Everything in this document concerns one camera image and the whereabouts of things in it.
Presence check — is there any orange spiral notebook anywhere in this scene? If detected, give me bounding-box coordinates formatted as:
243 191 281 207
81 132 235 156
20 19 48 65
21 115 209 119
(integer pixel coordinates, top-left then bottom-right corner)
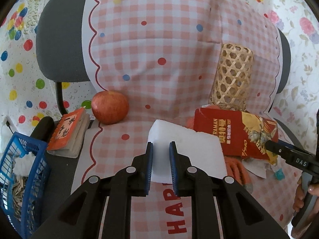
46 108 91 158

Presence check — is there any white paper scrap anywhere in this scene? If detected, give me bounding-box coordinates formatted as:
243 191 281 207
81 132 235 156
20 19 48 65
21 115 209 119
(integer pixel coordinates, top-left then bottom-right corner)
243 159 268 180

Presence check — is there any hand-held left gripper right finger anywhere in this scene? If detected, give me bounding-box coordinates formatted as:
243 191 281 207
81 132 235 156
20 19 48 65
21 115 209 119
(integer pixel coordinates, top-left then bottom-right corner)
169 141 289 239

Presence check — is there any polka dot backdrop cloth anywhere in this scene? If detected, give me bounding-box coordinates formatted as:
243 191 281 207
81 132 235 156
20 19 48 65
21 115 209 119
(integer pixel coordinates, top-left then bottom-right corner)
0 0 270 140

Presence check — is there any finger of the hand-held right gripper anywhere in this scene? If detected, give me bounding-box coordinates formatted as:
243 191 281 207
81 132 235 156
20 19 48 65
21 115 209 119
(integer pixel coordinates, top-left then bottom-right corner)
265 139 312 164

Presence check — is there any woven bamboo tube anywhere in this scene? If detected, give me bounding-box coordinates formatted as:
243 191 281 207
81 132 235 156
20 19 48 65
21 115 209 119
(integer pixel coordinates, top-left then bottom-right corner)
209 43 254 111

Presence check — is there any pink checkered cloth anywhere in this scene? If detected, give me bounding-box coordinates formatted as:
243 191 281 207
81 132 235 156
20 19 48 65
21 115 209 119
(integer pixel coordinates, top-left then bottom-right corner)
71 0 299 239

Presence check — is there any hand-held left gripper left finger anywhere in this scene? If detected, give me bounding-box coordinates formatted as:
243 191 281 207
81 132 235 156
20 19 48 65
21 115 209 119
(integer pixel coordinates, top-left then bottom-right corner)
31 142 154 239

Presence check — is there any red printed carton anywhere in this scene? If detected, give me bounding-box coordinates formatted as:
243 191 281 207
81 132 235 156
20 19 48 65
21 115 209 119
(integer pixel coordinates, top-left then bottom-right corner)
194 107 279 166

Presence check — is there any blue plastic basket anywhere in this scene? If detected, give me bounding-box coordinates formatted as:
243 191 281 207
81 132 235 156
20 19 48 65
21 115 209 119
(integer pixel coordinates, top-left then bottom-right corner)
0 131 51 239

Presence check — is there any floral backdrop cloth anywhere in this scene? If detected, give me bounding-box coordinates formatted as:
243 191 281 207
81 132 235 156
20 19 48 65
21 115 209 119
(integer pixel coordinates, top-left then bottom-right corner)
264 0 319 155

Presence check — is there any white crumpled tissue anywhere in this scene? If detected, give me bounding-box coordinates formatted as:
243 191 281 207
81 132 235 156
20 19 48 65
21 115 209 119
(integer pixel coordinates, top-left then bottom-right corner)
14 152 38 177

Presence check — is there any person's right hand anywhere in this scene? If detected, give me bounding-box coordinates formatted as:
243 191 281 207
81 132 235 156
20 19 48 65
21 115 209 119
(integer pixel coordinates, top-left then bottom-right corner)
293 182 319 213

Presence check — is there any orange knitted glove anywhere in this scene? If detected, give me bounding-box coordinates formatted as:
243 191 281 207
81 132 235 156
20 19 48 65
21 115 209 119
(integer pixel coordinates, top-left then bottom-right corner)
186 117 254 195

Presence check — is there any white foam block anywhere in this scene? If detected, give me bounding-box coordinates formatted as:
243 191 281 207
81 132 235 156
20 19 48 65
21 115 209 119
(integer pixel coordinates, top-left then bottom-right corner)
147 119 228 183

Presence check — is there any grey office chair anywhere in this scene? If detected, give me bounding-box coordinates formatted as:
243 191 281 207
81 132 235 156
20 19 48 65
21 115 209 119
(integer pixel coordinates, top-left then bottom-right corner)
30 0 312 205

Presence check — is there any red apple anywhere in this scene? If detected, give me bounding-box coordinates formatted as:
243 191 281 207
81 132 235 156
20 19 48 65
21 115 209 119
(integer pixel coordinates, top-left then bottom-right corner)
91 90 129 125

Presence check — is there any pile of seed shells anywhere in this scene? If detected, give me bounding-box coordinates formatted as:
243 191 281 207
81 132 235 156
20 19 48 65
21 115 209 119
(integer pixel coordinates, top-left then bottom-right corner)
0 174 33 227

